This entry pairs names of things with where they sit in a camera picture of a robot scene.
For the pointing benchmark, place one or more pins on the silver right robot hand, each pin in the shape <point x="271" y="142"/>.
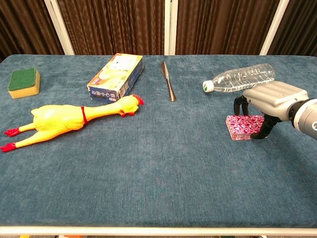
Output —
<point x="275" y="99"/>

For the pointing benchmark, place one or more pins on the pink patterned card pile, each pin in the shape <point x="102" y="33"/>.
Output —
<point x="241" y="127"/>

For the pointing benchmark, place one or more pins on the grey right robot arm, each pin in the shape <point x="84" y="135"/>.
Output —
<point x="305" y="116"/>

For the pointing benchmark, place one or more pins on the clear plastic water bottle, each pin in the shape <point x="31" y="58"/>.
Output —
<point x="237" y="78"/>

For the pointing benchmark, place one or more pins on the metal table knife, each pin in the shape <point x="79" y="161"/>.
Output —
<point x="169" y="84"/>

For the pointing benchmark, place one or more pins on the blue tablecloth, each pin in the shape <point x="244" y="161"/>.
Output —
<point x="158" y="173"/>

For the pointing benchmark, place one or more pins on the blue printed cardboard box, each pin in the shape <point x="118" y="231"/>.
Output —
<point x="114" y="77"/>

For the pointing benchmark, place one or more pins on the brown pleated curtain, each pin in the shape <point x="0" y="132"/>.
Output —
<point x="111" y="24"/>

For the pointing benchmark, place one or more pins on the yellow rubber chicken toy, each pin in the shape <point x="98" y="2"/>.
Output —
<point x="57" y="119"/>

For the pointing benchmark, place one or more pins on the green and yellow sponge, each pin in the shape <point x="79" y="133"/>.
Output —
<point x="22" y="79"/>

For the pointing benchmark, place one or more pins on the white slanted frame post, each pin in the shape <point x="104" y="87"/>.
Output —
<point x="274" y="27"/>
<point x="59" y="27"/>

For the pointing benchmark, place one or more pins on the white upright frame post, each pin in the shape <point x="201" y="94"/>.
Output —
<point x="171" y="27"/>

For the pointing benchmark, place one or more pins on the white table edge rail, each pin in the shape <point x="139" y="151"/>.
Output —
<point x="158" y="230"/>

